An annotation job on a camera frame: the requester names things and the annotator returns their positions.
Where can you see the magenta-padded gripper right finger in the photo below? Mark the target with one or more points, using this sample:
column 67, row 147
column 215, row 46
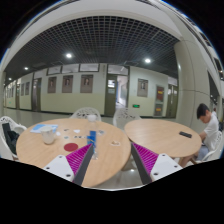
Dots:
column 160, row 165

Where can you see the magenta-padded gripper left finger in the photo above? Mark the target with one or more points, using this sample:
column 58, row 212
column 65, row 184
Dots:
column 63, row 166

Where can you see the clear blue-labelled water bottle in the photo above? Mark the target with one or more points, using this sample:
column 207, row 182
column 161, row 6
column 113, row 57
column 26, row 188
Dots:
column 92, row 133

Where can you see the flat round red coaster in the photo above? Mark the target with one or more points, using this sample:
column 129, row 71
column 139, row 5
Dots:
column 71, row 147

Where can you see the round wooden table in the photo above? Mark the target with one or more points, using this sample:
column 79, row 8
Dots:
column 160, row 136

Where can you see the small dark paper sticker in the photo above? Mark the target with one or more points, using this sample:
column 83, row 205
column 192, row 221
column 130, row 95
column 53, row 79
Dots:
column 81, row 137
column 66, row 130
column 76, row 137
column 66, row 137

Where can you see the small white paper sticker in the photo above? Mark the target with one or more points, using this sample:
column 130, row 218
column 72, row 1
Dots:
column 58, row 133
column 76, row 131

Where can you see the white ceramic mug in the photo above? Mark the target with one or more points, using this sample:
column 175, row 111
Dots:
column 47, row 136

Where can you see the black phone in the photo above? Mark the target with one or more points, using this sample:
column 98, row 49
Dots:
column 185, row 134

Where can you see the blue printed paper sheet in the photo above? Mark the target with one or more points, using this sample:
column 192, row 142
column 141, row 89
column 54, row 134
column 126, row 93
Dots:
column 40, row 127

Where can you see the white brown paper sticker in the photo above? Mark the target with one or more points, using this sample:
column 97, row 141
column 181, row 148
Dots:
column 115, row 143

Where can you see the small printed card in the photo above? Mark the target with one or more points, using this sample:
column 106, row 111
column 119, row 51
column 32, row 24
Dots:
column 101, row 132

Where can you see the black bag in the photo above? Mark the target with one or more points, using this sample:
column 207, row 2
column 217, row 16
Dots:
column 10, row 138

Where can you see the person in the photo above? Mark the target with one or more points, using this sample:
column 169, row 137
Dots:
column 210, row 130

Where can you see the green exit sign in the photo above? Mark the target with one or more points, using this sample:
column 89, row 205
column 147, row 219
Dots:
column 136, row 106

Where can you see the dark hallway door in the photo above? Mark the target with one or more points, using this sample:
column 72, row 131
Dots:
column 36, row 95
column 171, row 101

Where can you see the open dark green doorway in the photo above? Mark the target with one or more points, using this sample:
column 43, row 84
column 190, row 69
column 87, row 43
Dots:
column 110, row 100

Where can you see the round ceiling lights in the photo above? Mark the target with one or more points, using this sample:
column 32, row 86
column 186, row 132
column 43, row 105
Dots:
column 68, row 55

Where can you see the red yellow wall notice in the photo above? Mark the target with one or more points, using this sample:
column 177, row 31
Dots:
column 158, row 110

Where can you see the red wall notice board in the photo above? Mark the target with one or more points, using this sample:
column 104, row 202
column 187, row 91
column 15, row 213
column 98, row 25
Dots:
column 160, row 94

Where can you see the framed wall portraits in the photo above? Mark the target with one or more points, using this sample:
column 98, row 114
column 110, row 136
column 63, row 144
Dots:
column 86, row 83

